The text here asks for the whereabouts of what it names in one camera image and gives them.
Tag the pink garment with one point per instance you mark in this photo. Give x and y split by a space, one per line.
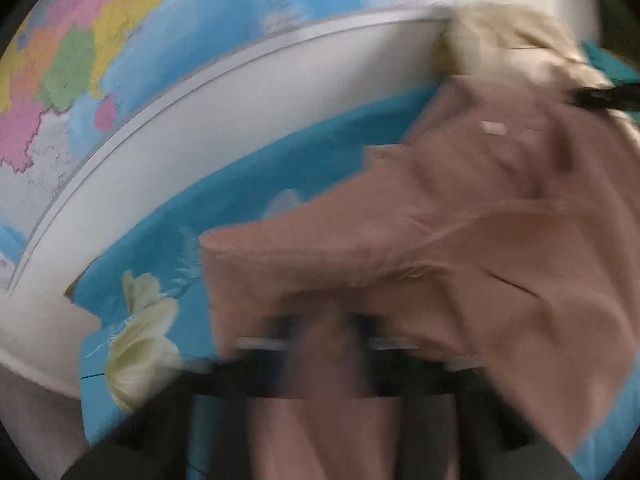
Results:
475 260

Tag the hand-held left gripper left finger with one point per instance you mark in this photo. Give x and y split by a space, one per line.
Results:
225 380

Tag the colourful wall map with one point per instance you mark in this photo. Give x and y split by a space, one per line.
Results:
200 20

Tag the cream garment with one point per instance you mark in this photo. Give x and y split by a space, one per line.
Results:
500 35

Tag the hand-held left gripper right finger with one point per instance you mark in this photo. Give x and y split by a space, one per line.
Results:
425 380

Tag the blue floral blanket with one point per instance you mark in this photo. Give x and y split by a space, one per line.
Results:
250 185

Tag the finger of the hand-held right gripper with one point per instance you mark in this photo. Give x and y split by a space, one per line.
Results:
600 96

